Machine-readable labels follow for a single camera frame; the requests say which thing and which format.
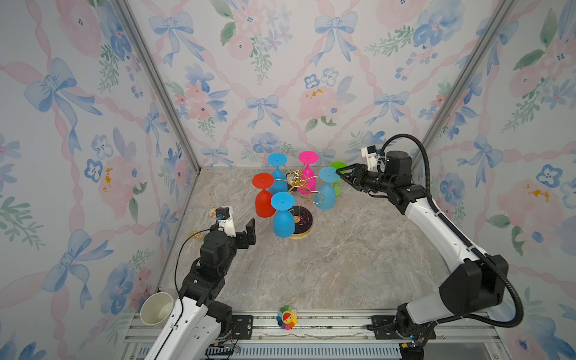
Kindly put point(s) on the teal wine glass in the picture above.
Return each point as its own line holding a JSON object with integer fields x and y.
{"x": 325, "y": 195}

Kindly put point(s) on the gold wire glass rack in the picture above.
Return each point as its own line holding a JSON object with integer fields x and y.
{"x": 298, "y": 185}

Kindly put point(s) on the aluminium mounting rail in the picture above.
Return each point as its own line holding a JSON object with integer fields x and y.
{"x": 318, "y": 334}

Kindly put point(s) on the pink wine glass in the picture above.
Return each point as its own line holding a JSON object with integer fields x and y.
{"x": 309, "y": 179}

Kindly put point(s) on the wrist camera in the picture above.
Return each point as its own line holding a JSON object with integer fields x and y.
{"x": 371, "y": 154}
{"x": 224, "y": 216}

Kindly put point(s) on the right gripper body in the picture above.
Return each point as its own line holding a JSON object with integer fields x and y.
{"x": 374, "y": 182}

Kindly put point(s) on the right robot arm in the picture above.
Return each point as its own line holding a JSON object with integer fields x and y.
{"x": 476, "y": 281}

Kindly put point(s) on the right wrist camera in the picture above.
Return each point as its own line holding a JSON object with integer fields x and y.
{"x": 371, "y": 154}

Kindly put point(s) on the white paper cup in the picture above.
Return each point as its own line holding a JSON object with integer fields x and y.
{"x": 157, "y": 309}

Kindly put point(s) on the frame post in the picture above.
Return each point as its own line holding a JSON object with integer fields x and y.
{"x": 127, "y": 19}
{"x": 494, "y": 26}

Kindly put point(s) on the back blue wine glass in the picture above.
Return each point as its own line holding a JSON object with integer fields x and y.
{"x": 278, "y": 160}

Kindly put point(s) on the front blue wine glass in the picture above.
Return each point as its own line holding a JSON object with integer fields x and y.
{"x": 283, "y": 223}

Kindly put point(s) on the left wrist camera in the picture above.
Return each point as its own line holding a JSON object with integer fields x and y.
{"x": 224, "y": 216}

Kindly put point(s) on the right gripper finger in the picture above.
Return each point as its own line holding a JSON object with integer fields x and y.
{"x": 354, "y": 180}
{"x": 354, "y": 168}

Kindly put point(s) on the rainbow flower toy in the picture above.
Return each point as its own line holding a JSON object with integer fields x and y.
{"x": 287, "y": 317}

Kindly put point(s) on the right frame post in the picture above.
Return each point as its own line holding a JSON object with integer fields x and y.
{"x": 494, "y": 26}

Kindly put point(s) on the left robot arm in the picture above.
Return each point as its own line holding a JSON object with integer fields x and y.
{"x": 202, "y": 288}

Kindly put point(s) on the red wine glass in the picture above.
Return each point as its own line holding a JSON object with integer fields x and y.
{"x": 263, "y": 206}

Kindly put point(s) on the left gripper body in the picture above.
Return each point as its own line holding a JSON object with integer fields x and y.
{"x": 240, "y": 241}

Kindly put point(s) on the left frame post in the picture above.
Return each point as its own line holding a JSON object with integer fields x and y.
{"x": 127, "y": 19}

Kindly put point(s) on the blue wine glass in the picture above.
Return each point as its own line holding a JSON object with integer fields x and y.
{"x": 278, "y": 160}
{"x": 283, "y": 223}

